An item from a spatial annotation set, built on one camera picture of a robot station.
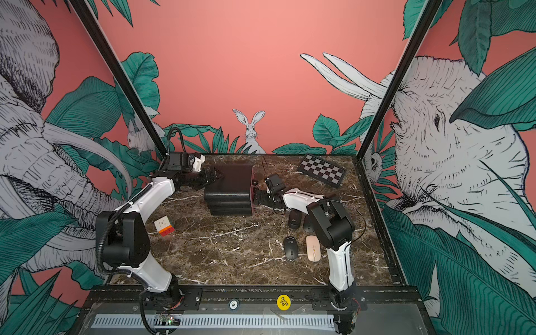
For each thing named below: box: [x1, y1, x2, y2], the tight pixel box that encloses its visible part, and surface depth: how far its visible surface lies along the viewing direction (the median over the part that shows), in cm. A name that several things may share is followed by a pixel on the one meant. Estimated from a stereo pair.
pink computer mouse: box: [305, 235, 322, 263], surface depth 86 cm
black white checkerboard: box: [298, 153, 347, 189], surface depth 113 cm
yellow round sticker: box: [276, 293, 292, 311], surface depth 75 cm
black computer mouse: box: [283, 235, 299, 262], surface depth 87 cm
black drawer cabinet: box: [203, 164, 254, 216], surface depth 88 cm
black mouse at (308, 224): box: [303, 214, 315, 234], surface depth 94 cm
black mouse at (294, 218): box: [288, 207, 302, 229], surface depth 95 cm
